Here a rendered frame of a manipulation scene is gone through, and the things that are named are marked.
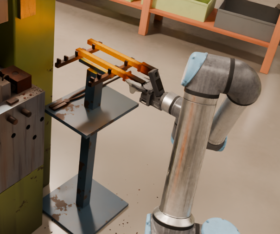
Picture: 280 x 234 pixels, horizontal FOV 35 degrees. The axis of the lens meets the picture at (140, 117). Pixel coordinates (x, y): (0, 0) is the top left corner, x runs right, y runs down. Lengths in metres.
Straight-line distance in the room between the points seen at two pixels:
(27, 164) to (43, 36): 0.62
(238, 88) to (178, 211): 0.46
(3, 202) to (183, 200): 1.01
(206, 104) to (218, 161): 1.87
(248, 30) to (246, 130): 1.22
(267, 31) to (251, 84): 3.08
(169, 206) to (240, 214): 1.45
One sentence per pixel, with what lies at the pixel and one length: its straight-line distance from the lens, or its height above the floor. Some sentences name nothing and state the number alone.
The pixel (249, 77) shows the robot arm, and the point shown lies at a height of 1.38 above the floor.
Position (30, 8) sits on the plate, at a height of 1.22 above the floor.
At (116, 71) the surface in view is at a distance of 2.02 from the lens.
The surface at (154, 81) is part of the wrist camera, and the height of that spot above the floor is 1.06.
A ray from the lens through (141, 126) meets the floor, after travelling 3.39.
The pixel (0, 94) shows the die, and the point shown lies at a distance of 1.92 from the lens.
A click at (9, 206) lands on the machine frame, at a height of 0.34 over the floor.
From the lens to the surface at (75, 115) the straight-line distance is 2.16.
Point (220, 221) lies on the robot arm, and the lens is 1.62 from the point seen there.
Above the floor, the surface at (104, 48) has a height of 1.01.
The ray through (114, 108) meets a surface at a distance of 2.24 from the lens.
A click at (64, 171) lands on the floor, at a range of 2.94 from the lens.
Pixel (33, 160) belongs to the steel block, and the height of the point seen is 0.54.
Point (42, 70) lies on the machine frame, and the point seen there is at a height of 0.86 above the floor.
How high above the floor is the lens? 2.02
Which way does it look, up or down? 35 degrees down
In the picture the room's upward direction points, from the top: 10 degrees clockwise
